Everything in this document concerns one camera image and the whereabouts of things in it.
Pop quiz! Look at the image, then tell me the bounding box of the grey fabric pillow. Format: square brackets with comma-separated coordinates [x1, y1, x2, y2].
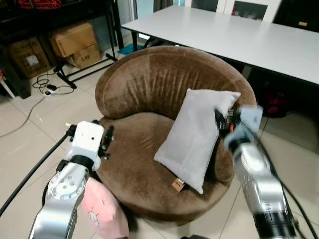
[154, 89, 242, 195]

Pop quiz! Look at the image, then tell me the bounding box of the pink plush pillow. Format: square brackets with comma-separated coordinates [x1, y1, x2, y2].
[81, 178, 130, 239]

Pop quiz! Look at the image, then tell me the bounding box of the brown round velvet sofa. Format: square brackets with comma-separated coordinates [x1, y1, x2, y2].
[95, 46, 257, 223]

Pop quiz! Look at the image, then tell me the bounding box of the blue floor mat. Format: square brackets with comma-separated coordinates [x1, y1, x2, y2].
[117, 42, 146, 55]

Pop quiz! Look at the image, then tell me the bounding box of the red and black bag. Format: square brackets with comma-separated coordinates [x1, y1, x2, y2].
[258, 91, 291, 118]

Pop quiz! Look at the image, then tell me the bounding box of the white power strip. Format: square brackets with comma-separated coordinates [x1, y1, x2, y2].
[44, 84, 59, 95]

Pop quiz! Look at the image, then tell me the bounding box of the small printed cardboard box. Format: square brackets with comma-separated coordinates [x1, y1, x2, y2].
[71, 44, 103, 69]

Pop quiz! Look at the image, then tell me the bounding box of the brown leather tag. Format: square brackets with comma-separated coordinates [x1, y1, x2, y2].
[172, 179, 185, 192]

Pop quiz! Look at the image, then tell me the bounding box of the large tan cardboard box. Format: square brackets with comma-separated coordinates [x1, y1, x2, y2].
[49, 22, 98, 58]

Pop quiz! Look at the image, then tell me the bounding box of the long white table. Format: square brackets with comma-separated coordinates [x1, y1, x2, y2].
[121, 5, 319, 85]

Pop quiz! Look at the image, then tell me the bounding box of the white glass-door cabinet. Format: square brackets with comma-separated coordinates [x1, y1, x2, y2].
[183, 0, 283, 23]

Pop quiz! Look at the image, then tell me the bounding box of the red plastic item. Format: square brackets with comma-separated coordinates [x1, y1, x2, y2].
[17, 0, 63, 10]

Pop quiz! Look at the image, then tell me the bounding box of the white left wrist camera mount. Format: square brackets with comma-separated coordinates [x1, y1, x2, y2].
[70, 121, 105, 161]

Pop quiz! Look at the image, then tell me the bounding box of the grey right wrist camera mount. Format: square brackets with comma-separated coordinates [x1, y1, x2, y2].
[238, 105, 264, 136]

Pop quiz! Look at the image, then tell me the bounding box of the black floor cable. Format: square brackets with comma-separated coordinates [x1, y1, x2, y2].
[32, 70, 75, 98]

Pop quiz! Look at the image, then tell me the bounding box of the white floor cable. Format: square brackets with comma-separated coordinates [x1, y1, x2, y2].
[0, 92, 50, 137]

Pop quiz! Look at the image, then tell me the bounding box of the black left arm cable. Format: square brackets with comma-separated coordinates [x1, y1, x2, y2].
[0, 130, 75, 216]

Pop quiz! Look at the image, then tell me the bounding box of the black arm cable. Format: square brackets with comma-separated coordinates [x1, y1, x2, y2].
[247, 119, 319, 239]
[0, 130, 75, 216]

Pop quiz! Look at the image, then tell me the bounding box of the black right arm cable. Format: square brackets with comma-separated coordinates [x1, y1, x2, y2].
[247, 119, 319, 239]

